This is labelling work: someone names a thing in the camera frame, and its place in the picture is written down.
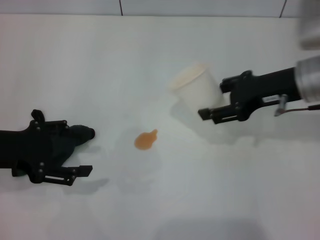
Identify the orange-brown liquid stain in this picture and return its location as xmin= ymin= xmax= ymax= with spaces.
xmin=134 ymin=128 xmax=159 ymax=152

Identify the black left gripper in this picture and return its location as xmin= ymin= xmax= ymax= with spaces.
xmin=0 ymin=109 xmax=94 ymax=187

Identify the right arm cable with plug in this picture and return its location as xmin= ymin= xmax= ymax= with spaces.
xmin=274 ymin=94 xmax=320 ymax=117

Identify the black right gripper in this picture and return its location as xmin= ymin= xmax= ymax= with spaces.
xmin=197 ymin=66 xmax=300 ymax=125

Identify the dark blue rag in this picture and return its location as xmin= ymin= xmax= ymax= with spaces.
xmin=11 ymin=124 xmax=96 ymax=178

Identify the white paper cup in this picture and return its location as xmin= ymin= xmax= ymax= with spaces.
xmin=167 ymin=62 xmax=226 ymax=109

